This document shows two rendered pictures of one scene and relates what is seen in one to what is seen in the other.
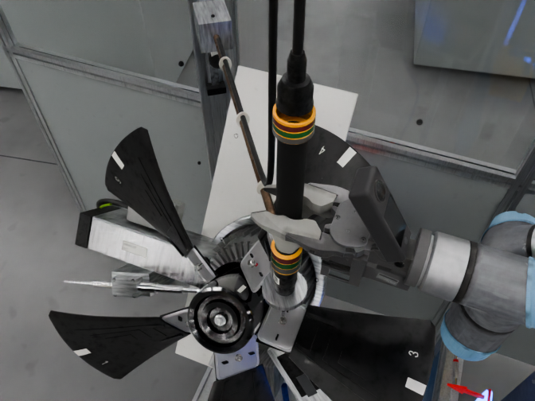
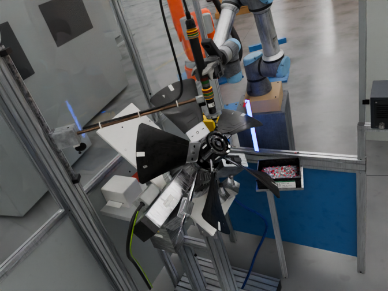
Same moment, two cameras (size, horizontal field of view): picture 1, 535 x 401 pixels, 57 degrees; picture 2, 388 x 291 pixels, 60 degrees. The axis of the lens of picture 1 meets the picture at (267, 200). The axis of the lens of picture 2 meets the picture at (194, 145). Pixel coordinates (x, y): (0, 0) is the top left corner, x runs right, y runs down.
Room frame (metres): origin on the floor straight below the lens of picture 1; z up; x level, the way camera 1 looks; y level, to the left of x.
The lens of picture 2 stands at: (0.13, 1.25, 1.96)
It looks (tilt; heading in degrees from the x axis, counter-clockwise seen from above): 31 degrees down; 286
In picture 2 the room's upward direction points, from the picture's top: 17 degrees counter-clockwise
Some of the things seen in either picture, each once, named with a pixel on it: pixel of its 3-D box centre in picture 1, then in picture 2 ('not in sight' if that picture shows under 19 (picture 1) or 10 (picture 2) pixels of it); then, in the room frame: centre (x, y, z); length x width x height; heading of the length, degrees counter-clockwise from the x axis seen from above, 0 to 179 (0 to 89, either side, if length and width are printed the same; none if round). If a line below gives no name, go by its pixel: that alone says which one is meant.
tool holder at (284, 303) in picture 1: (283, 269); (208, 105); (0.39, -0.02, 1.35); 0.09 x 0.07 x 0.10; 14
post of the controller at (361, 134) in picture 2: not in sight; (361, 141); (-0.24, -0.17, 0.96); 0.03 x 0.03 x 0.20; 69
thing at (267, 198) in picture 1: (242, 119); (138, 115); (0.68, 0.05, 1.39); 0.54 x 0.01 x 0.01; 14
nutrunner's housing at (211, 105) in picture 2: (288, 210); (202, 70); (0.38, -0.03, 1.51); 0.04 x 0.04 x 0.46
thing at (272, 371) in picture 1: (266, 372); (228, 188); (0.39, 0.00, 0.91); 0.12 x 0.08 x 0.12; 159
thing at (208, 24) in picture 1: (212, 24); (66, 136); (0.99, 0.12, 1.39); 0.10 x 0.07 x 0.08; 14
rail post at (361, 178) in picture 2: not in sight; (361, 226); (-0.24, -0.17, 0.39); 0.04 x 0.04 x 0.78; 69
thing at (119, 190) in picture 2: not in sight; (120, 192); (0.99, -0.06, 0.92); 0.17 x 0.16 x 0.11; 159
